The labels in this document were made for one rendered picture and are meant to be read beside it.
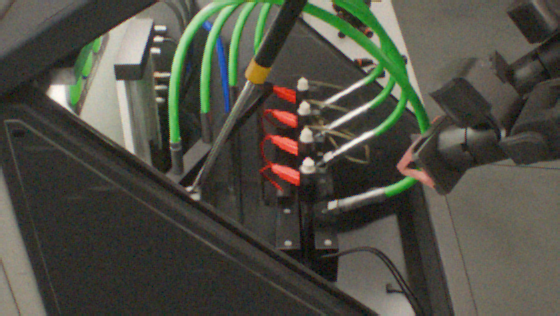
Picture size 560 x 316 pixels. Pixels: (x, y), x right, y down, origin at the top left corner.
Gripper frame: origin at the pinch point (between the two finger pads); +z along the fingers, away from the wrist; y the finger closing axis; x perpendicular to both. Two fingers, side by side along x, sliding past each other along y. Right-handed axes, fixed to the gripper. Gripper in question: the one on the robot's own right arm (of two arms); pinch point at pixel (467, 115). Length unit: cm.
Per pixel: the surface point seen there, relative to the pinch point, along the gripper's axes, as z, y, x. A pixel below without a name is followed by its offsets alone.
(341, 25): -2.2, 26.2, 14.9
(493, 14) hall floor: 71, -99, -302
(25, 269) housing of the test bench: 29, 35, 47
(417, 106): -2.7, 12.6, 16.5
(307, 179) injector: 23.7, 8.8, 6.9
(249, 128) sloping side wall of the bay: 45, 13, -22
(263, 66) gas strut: -5, 33, 39
